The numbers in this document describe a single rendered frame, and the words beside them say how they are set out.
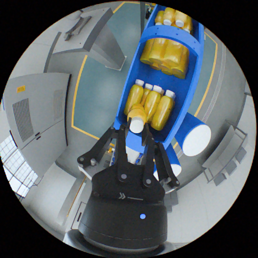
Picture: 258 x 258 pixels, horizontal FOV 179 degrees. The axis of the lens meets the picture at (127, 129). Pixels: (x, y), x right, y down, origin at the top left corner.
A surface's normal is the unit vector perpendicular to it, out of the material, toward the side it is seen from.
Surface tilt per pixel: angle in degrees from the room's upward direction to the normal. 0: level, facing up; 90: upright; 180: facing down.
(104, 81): 0
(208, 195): 90
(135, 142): 15
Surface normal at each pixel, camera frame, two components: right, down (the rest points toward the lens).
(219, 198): -0.92, -0.38
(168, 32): -0.45, 0.32
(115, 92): -0.13, 0.46
